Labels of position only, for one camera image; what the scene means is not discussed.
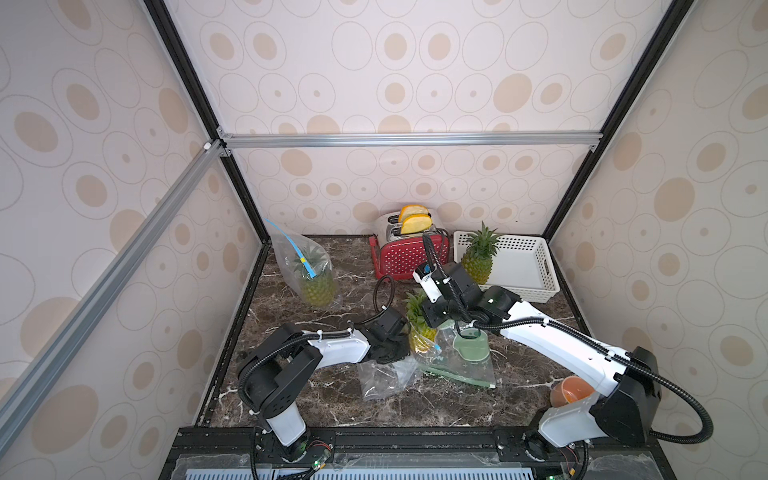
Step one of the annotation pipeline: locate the yellow toast slice rear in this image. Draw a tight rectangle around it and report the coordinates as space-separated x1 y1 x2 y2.
398 204 429 223

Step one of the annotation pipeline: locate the yellow toast slice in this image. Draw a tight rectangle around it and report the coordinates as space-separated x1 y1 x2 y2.
400 213 433 235
398 204 429 223

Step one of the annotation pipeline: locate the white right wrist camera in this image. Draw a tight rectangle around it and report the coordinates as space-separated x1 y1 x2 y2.
413 263 442 303

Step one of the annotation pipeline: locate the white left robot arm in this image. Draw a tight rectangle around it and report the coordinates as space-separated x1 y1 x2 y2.
237 275 410 450

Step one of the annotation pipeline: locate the clear bag blue zipper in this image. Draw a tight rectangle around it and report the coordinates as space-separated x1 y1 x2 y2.
265 220 335 306

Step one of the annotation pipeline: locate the green printed zip-top bag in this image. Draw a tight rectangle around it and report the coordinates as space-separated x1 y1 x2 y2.
419 321 496 389

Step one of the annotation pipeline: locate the pineapple from green bag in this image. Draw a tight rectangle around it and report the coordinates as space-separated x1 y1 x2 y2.
461 222 500 284

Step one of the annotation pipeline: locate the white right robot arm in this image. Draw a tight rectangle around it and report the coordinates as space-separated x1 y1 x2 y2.
413 234 714 448

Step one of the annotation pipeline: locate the white perforated plastic basket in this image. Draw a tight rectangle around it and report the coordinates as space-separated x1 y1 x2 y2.
478 234 560 303

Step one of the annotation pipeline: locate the yellow toast slice front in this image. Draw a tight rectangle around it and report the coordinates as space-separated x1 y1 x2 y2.
400 213 433 235

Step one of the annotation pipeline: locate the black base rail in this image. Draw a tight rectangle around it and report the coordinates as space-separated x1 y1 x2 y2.
160 427 675 479

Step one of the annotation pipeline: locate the orange plastic cup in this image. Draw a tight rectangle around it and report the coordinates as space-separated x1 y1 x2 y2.
550 375 595 408

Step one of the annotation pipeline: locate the red polka-dot toaster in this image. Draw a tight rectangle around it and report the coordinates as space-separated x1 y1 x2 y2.
369 207 450 280

